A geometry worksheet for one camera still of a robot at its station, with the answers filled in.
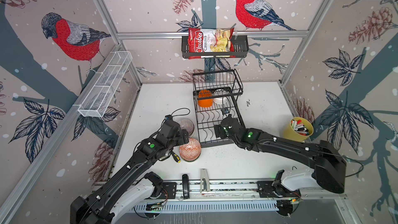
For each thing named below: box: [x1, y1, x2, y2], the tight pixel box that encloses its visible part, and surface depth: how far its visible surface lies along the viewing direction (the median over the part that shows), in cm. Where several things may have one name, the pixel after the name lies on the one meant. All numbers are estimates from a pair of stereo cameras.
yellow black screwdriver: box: [171, 150, 181, 164], surface depth 85 cm
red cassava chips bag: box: [187, 27, 236, 60], surface depth 90 cm
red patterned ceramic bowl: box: [178, 137, 202, 163], surface depth 84 cm
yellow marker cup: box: [282, 116, 315, 143], surface depth 85 cm
